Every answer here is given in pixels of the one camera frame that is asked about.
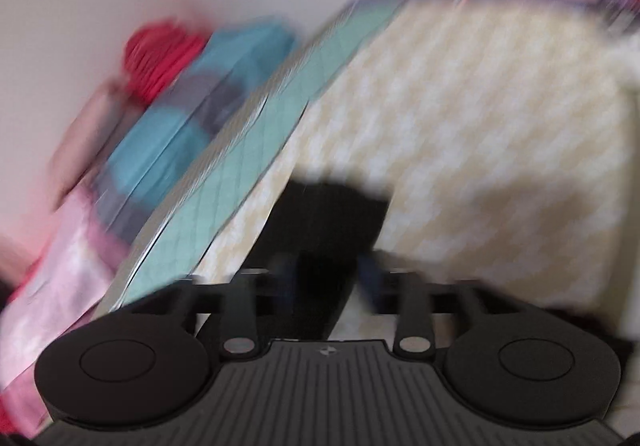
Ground peach pink pillow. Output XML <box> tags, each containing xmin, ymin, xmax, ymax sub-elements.
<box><xmin>47</xmin><ymin>77</ymin><xmax>143</xmax><ymax>211</ymax></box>

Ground red blanket at headboard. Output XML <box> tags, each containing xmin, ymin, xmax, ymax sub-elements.
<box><xmin>122</xmin><ymin>19</ymin><xmax>210</xmax><ymax>109</ymax></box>

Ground patterned bed quilt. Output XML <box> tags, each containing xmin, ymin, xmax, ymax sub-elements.
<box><xmin>99</xmin><ymin>0</ymin><xmax>639</xmax><ymax>334</ymax></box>

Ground black pants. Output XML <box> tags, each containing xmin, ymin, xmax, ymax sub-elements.
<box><xmin>242</xmin><ymin>179</ymin><xmax>390</xmax><ymax>343</ymax></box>

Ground pink floral pillow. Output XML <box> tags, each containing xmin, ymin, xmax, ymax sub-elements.
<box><xmin>1</xmin><ymin>187</ymin><xmax>129</xmax><ymax>436</ymax></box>

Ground teal grey striped pillow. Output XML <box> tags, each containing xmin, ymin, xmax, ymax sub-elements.
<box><xmin>92</xmin><ymin>20</ymin><xmax>298</xmax><ymax>244</ymax></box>

